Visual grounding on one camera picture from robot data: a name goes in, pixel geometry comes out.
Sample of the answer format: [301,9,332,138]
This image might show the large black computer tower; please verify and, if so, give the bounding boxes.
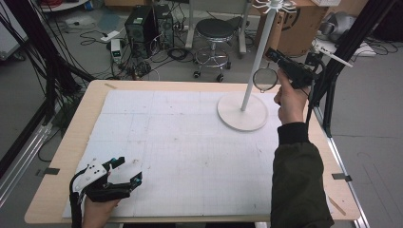
[124,5,160,60]

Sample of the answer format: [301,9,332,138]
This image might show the grey bag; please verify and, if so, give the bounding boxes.
[317,11,357,43]

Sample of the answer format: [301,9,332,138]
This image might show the black round stool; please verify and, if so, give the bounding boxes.
[192,17,243,84]

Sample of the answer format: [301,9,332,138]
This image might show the slim black computer tower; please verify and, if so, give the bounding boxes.
[153,3,176,50]

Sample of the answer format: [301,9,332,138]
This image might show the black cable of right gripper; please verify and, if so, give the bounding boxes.
[304,57,328,127]

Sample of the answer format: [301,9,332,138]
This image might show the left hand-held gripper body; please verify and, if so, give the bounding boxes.
[73,158,132,203]

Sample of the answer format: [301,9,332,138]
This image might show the small white device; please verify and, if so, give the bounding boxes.
[109,38,124,64]

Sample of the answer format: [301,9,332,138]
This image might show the aluminium rail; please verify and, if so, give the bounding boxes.
[0,122,53,207]
[312,105,371,228]

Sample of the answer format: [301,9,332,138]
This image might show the black tape strip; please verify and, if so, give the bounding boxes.
[331,172,353,182]
[35,167,61,178]

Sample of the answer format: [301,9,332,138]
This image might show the thin wooden stick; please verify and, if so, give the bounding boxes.
[327,196,347,217]

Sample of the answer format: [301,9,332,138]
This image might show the wooden table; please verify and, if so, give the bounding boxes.
[24,79,361,224]

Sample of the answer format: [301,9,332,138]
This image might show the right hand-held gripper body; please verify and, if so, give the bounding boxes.
[277,43,355,90]

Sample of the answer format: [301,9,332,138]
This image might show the coiled black cable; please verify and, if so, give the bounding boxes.
[166,47,195,64]

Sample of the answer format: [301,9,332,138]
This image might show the black metal frame stand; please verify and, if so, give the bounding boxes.
[0,0,97,127]
[297,0,399,139]

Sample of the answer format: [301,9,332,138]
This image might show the person's left hand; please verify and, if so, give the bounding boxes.
[82,198,122,228]

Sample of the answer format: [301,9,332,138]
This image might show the white hook stand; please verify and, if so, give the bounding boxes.
[217,0,297,132]

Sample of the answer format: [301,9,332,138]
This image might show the white grid mat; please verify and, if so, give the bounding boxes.
[62,89,335,219]

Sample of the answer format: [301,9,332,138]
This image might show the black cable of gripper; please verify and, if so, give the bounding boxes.
[304,57,328,127]
[68,166,89,228]

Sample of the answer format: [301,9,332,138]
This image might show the mesh strainer with wooden handle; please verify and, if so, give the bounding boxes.
[252,61,281,94]

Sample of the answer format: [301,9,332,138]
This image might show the white power strip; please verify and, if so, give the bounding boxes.
[100,29,122,44]

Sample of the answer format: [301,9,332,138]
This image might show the person's right hand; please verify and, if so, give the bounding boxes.
[273,77,311,126]

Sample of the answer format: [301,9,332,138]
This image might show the cardboard box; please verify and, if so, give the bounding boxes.
[255,0,330,59]

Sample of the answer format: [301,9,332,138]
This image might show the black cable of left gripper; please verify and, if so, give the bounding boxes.
[68,166,89,228]

